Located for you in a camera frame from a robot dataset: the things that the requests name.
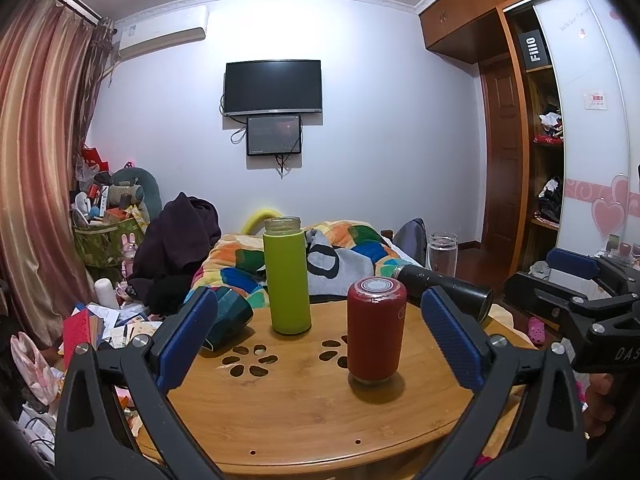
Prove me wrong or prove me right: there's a wooden wardrobe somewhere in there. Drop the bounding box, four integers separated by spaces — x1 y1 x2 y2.
418 0 603 281

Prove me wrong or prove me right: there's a red cup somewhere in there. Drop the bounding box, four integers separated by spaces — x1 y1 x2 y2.
347 276 407 387

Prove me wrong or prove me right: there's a wooden door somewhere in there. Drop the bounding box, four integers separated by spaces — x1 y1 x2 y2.
479 57 530 273

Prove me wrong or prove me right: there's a green storage bag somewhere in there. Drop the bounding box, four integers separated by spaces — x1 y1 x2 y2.
74 224 148 281

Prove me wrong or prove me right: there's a white sliding wardrobe door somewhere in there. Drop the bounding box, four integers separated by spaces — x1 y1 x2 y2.
532 0 640 281

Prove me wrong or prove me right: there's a grey backpack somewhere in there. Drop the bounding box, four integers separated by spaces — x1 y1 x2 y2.
391 218 429 267

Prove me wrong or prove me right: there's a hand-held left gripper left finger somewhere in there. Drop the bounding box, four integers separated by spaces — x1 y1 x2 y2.
54 287 227 480

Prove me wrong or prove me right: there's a yellow ring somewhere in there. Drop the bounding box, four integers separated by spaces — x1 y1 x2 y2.
242 206 285 236

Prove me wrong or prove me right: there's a dark purple clothing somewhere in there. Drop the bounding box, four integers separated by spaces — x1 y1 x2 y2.
129 191 222 316

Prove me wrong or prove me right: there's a pink patterned bag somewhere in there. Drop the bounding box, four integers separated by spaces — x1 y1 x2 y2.
11 331 63 407

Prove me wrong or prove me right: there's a colourful patchwork blanket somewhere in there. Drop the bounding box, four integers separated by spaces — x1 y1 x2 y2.
190 220 426 311

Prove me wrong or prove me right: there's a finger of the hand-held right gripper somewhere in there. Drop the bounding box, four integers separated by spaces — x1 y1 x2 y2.
546 247 640 287
504 271 640 342

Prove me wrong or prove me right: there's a clear glass cup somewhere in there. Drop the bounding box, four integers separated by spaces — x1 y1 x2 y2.
426 232 459 279

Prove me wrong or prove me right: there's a green water bottle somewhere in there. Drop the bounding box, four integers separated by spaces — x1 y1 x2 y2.
263 216 312 336

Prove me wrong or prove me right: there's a small black wall monitor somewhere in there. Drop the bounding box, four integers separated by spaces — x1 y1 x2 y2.
246 115 303 156

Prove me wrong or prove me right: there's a black printed box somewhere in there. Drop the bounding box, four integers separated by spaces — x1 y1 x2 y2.
517 30 555 73

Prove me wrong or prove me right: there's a grey plush toy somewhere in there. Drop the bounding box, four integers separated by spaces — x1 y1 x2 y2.
107 166 163 221

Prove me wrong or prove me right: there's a dark teal faceted cup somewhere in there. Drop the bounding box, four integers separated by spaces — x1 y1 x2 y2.
202 287 254 353

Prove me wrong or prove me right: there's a white air conditioner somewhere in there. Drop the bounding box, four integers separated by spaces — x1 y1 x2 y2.
116 6 209 63

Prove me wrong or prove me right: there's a red notebook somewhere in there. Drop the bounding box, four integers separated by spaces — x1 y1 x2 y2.
62 307 106 370

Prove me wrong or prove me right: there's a striped red curtain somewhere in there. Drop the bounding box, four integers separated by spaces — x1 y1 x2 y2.
0 0 117 351

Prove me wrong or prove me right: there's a white plastic bottle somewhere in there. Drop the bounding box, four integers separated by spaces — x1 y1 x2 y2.
95 278 121 310

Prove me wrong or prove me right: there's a black wall television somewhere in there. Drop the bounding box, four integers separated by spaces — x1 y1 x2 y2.
223 59 323 117

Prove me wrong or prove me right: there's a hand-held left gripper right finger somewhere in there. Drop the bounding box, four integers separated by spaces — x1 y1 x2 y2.
420 285 589 480

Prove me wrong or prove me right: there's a person's right hand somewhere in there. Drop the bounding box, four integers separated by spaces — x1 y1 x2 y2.
582 374 620 439

